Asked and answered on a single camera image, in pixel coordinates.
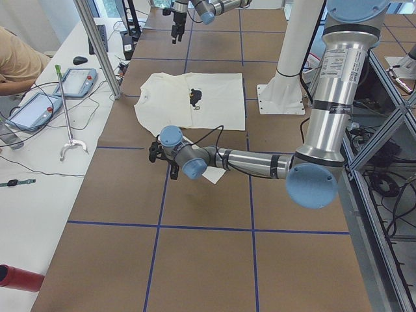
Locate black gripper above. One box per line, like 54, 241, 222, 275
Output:
165, 156, 179, 180
171, 10, 187, 44

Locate cream long sleeve cat shirt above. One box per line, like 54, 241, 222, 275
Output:
135, 73, 245, 183

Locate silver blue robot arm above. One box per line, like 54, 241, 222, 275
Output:
164, 0, 251, 44
152, 1, 388, 209

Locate black keyboard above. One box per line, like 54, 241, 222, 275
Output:
88, 24, 109, 55

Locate reacher grabber tool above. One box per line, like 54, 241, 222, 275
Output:
55, 64, 88, 162

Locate black computer mouse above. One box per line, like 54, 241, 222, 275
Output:
73, 56, 88, 66

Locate far blue teach pendant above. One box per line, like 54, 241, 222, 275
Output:
55, 65, 98, 99

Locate blue teach pendant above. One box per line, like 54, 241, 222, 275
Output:
55, 65, 98, 99
6, 92, 62, 132

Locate near blue teach pendant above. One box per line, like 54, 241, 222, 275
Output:
6, 92, 62, 132

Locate person in tan shirt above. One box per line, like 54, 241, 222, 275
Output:
1, 27, 50, 96

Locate red cylinder bottle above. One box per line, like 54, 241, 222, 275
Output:
1, 265, 45, 293

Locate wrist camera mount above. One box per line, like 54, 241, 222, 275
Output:
148, 140, 163, 163
162, 8, 173, 16

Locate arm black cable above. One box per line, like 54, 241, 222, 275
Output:
181, 125, 309, 179

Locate aluminium frame post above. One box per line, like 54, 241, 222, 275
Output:
73, 0, 121, 99

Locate white pedestal column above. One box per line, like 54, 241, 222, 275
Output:
257, 0, 325, 115

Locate aluminium frame rack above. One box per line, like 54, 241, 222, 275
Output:
343, 40, 415, 311

